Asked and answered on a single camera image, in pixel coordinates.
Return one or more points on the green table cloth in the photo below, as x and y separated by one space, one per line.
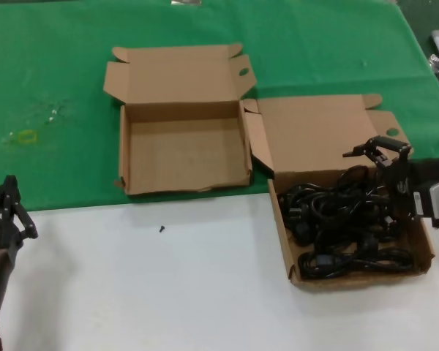
58 55

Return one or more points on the cardboard box with torn rim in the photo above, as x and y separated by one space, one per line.
186 153

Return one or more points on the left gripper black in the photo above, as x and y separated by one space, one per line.
3 234

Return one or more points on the silver wrist coupling bracket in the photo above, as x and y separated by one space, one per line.
437 199

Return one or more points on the open cardboard box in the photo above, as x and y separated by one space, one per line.
314 128

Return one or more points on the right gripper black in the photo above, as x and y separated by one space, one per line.
400 186

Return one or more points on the yellow outline mark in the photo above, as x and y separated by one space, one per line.
20 138

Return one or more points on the bag of metal parts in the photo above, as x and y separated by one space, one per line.
434 64

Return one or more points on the metal clip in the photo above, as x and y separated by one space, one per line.
184 2

